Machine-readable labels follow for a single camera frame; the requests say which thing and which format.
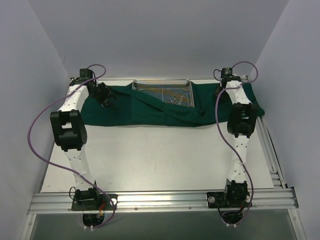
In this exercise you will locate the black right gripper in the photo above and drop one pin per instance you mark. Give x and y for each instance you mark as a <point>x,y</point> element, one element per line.
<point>218,90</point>

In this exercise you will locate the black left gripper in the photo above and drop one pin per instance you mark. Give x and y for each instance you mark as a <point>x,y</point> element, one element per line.
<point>105,95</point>

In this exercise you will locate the dark green surgical cloth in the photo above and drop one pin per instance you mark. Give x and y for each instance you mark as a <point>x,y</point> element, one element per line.
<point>132,107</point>

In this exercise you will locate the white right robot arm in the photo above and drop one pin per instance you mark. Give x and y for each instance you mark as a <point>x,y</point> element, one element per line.
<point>240,125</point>

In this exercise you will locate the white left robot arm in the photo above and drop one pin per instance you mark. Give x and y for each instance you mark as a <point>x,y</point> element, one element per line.
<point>70,134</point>

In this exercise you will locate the steel surgical scissors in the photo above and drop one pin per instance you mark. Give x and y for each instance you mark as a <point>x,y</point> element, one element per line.
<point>180,97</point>

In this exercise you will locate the steel surgical forceps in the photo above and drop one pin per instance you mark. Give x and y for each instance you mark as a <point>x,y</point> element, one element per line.
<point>173,100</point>

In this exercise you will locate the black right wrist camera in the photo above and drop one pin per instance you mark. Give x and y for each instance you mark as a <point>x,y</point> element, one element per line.
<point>219,74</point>

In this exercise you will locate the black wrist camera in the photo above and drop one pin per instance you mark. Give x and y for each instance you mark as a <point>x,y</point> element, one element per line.
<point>219,74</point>
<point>86,74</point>

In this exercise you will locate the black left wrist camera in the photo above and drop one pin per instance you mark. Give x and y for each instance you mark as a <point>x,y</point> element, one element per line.
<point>86,74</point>

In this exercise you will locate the metal wire mesh tray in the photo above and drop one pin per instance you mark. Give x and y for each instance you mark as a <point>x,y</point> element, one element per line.
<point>163,89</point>

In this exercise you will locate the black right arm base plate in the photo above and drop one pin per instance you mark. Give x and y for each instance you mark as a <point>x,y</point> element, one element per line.
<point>223,200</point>

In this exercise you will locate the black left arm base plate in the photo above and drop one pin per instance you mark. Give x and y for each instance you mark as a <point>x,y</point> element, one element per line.
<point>84,201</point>

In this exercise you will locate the aluminium front frame rail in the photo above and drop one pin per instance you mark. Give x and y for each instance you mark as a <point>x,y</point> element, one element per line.
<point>164,201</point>

